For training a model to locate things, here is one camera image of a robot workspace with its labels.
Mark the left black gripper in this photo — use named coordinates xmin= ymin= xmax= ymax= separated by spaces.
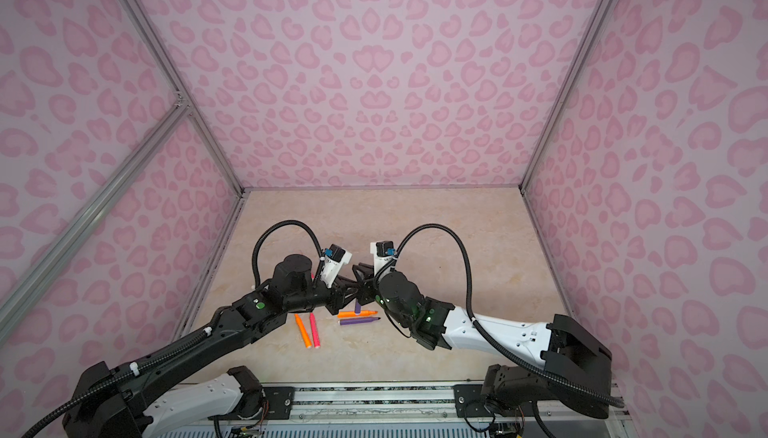
xmin=286 ymin=270 xmax=357 ymax=312

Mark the orange highlighter pen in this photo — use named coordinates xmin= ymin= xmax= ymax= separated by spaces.
xmin=294 ymin=314 xmax=313 ymax=349
xmin=337 ymin=310 xmax=378 ymax=320

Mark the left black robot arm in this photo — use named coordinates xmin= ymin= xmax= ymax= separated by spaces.
xmin=63 ymin=254 xmax=374 ymax=437

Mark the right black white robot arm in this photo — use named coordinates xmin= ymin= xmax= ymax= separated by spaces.
xmin=352 ymin=264 xmax=625 ymax=419

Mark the pink highlighter pen left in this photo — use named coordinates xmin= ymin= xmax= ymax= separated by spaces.
xmin=309 ymin=313 xmax=321 ymax=348

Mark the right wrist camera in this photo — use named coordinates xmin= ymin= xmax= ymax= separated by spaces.
xmin=370 ymin=241 xmax=397 ymax=277

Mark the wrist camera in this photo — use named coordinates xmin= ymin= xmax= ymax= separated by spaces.
xmin=319 ymin=244 xmax=352 ymax=288
xmin=370 ymin=241 xmax=397 ymax=277

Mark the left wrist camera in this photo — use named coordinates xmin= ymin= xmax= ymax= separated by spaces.
xmin=319 ymin=244 xmax=352 ymax=288

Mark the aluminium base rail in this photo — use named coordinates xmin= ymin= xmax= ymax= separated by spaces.
xmin=119 ymin=381 xmax=637 ymax=438

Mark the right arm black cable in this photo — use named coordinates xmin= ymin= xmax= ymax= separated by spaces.
xmin=389 ymin=223 xmax=625 ymax=409

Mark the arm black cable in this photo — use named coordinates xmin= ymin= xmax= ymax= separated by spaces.
xmin=389 ymin=223 xmax=625 ymax=409
xmin=21 ymin=219 xmax=325 ymax=438

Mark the diagonal aluminium frame bar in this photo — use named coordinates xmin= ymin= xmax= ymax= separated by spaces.
xmin=1 ymin=98 xmax=189 ymax=343

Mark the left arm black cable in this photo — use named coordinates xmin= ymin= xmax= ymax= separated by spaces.
xmin=21 ymin=219 xmax=325 ymax=438

